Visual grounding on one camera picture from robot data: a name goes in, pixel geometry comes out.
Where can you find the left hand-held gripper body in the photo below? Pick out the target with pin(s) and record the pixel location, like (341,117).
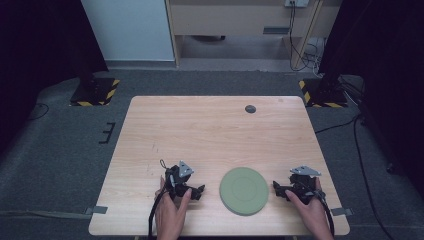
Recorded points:
(178,181)

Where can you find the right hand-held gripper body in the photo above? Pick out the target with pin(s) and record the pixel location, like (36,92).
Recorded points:
(302,186)

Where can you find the person's right hand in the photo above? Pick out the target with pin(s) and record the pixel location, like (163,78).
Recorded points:
(310,213)

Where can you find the person's left hand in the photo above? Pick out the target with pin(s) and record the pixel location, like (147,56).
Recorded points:
(170,213)

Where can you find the grey tape strip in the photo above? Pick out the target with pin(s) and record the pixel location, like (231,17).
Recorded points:
(341,211)
(97,210)

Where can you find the dark round table grommet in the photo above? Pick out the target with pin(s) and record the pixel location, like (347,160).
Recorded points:
(250,109)

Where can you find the black hazard-striped stand base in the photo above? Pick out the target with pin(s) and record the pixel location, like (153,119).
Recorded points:
(321,93)
(95,91)

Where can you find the dark curtain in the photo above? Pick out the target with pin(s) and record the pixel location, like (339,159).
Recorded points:
(36,60)
(383,66)

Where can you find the grey desk label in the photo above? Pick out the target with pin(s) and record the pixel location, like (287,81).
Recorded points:
(276,30)

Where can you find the white panel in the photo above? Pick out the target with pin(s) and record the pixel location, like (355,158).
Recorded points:
(130,30)

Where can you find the grey power socket box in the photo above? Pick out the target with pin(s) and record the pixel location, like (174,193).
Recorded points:
(296,2)

